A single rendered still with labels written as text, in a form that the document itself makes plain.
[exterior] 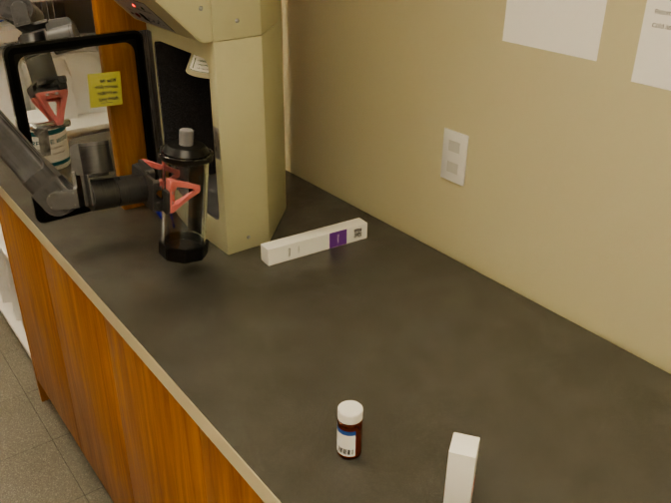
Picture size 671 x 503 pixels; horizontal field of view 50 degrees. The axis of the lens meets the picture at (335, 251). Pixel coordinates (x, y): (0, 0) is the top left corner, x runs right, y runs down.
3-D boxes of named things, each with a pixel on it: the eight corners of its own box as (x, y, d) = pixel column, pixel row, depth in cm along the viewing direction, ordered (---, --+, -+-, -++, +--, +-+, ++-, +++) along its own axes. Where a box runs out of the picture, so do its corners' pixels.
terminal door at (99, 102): (160, 193, 181) (142, 29, 162) (37, 225, 163) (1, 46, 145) (159, 192, 181) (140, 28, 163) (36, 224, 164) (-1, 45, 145)
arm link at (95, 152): (58, 208, 139) (48, 212, 131) (47, 148, 137) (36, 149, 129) (122, 199, 141) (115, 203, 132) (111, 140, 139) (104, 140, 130)
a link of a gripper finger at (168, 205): (189, 164, 144) (144, 170, 139) (205, 176, 139) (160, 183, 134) (189, 195, 147) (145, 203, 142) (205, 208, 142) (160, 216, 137)
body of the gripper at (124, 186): (140, 162, 143) (104, 167, 139) (162, 180, 136) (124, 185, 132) (141, 192, 146) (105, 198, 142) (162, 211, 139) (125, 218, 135)
